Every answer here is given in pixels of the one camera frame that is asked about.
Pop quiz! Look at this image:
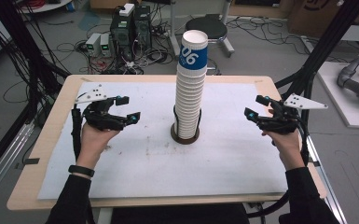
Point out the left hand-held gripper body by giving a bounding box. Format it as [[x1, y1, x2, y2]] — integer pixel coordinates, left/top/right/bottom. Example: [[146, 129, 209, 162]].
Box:
[[74, 83, 129, 132]]

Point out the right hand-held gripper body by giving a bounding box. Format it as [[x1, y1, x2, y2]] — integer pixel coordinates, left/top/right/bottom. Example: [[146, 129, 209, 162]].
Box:
[[255, 92, 329, 135]]

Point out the dark round cup holder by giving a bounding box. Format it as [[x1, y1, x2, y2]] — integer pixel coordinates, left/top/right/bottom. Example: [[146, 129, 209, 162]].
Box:
[[170, 105, 203, 146]]

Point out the stack of paper cups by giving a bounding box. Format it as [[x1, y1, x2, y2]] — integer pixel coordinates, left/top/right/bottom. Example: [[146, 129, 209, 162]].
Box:
[[173, 29, 209, 140]]

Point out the person's left hand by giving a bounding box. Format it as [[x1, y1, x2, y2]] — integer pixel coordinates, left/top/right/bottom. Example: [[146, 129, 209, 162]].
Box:
[[76, 120, 120, 171]]

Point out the person's right hand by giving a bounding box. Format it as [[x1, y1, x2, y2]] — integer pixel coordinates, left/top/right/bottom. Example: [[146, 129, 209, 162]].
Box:
[[261, 129, 306, 172]]

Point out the white foam mat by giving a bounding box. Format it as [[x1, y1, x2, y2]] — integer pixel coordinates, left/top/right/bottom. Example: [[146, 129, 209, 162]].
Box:
[[36, 81, 289, 201]]

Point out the black wristband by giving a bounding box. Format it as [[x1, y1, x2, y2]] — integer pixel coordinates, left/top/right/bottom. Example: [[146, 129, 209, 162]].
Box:
[[68, 164, 96, 178]]

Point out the grey power supply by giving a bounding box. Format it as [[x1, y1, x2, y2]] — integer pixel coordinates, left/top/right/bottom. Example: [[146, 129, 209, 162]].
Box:
[[85, 32, 103, 57], [100, 33, 113, 58]]

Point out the white platform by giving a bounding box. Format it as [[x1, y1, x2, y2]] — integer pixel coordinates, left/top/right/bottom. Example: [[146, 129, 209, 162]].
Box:
[[316, 61, 359, 129]]

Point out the black computer tower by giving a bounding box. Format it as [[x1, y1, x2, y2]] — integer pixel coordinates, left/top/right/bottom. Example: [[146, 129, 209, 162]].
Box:
[[133, 5, 153, 50], [110, 12, 136, 62]]

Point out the white stand leg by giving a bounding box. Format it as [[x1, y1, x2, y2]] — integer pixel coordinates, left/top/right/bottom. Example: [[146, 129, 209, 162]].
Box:
[[167, 0, 182, 58]]

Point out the black round stool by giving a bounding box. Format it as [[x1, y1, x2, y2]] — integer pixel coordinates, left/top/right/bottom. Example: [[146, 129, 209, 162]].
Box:
[[185, 13, 236, 59]]

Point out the white box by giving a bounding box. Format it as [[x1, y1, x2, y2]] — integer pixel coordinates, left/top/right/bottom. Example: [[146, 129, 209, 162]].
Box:
[[118, 3, 136, 17]]

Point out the cardboard box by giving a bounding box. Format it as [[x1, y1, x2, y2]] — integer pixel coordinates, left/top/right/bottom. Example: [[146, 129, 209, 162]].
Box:
[[287, 0, 359, 38]]

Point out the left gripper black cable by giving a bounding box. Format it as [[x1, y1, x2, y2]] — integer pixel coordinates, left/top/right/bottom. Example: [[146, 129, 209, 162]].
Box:
[[70, 104, 84, 162]]

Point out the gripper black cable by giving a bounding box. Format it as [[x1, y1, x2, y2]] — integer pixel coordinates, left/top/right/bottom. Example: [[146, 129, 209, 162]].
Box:
[[70, 104, 84, 162], [246, 116, 311, 218]]

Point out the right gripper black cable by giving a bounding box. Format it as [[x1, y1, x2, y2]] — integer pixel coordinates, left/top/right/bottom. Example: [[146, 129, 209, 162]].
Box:
[[246, 116, 311, 218]]

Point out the floor cable tangle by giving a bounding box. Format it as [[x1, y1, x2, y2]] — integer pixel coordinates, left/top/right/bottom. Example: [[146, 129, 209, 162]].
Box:
[[55, 27, 176, 76]]

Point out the long black floor cable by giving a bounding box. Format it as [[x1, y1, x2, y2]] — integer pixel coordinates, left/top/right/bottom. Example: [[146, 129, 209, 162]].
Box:
[[227, 17, 313, 56]]

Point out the aluminium rail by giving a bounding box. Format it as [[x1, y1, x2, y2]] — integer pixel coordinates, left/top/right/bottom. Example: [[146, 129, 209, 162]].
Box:
[[0, 120, 35, 208], [306, 136, 349, 224]]

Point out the black frame post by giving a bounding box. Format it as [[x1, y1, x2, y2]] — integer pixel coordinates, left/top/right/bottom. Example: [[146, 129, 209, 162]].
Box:
[[274, 0, 359, 104]]

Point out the black cable bundle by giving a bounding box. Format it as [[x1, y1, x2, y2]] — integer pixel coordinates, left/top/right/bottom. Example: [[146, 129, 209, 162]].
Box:
[[0, 0, 71, 125]]

